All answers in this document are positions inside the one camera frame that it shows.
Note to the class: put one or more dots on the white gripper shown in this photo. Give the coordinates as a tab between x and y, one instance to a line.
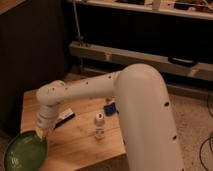
46	118

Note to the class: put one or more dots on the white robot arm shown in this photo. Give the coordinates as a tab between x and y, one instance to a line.
144	109

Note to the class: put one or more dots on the black and white box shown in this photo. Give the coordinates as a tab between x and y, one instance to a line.
64	116

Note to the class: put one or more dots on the small clear bottle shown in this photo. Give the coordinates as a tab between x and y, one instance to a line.
99	122

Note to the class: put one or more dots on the small blue object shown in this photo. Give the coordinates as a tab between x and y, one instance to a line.
110	107

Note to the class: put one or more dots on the metal stand pole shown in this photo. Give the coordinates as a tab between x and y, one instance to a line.
77	23

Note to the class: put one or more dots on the long grey case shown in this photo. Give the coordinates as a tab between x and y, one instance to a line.
119	56

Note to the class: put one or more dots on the black case handle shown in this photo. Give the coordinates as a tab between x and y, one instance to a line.
186	63

